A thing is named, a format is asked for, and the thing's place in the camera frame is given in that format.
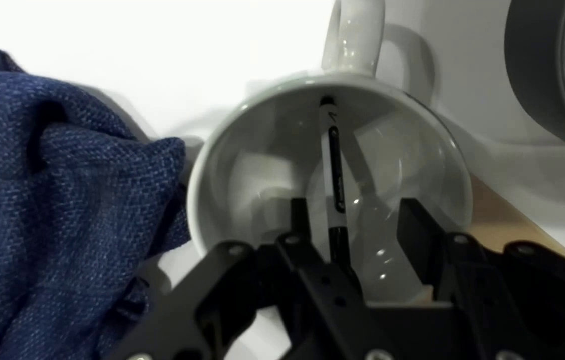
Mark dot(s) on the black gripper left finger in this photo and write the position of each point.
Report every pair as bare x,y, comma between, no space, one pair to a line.
300,221

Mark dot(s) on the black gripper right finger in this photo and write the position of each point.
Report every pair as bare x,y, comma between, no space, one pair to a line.
420,230

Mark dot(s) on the black pen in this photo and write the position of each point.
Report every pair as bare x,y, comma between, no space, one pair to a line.
336,166

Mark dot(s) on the white ceramic mug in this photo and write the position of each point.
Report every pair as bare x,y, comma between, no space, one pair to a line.
256,166

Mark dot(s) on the white board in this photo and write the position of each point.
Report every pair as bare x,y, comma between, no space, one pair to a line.
130,40

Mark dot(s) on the dark blue cloth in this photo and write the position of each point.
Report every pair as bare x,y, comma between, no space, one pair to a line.
49,200

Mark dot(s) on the grey duct tape roll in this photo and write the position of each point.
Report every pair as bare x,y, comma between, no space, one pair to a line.
564,67

